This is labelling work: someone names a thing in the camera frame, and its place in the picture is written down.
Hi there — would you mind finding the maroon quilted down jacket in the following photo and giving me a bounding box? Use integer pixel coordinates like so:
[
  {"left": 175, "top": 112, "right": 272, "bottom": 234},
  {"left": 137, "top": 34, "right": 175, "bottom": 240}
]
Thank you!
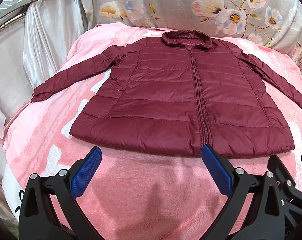
[{"left": 32, "top": 30, "right": 302, "bottom": 158}]

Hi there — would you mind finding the pink bow-print blanket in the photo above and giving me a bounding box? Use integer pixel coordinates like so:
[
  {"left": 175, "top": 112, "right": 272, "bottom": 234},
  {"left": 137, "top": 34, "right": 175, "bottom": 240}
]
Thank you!
[{"left": 1, "top": 23, "right": 302, "bottom": 239}]

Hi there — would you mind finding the grey floral quilt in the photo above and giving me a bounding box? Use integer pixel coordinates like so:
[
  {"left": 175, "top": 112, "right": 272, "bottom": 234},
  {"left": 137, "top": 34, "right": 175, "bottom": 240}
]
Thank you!
[{"left": 81, "top": 0, "right": 302, "bottom": 74}]

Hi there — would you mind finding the silver satin curtain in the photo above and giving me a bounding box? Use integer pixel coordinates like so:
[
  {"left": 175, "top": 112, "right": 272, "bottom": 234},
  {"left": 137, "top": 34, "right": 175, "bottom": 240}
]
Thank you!
[{"left": 0, "top": 0, "right": 87, "bottom": 139}]

